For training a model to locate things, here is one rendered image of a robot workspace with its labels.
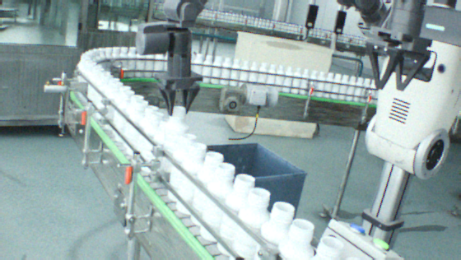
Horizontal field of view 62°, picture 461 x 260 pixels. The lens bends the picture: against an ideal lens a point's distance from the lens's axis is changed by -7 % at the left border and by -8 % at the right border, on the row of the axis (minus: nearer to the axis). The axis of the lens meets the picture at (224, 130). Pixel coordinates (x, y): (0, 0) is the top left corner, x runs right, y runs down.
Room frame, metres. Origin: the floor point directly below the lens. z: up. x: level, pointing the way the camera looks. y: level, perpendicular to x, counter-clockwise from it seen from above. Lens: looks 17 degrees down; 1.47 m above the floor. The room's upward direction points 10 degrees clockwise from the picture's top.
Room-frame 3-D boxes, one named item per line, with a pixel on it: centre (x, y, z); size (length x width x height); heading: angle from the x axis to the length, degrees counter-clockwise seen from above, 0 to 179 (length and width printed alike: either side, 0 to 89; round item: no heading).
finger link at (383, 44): (0.69, -0.25, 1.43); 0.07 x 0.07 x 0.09; 34
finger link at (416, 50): (0.71, -0.28, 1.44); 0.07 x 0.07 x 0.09; 34
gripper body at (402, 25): (0.70, -0.27, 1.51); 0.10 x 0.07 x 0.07; 124
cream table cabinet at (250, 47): (5.37, -0.55, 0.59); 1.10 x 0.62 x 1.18; 107
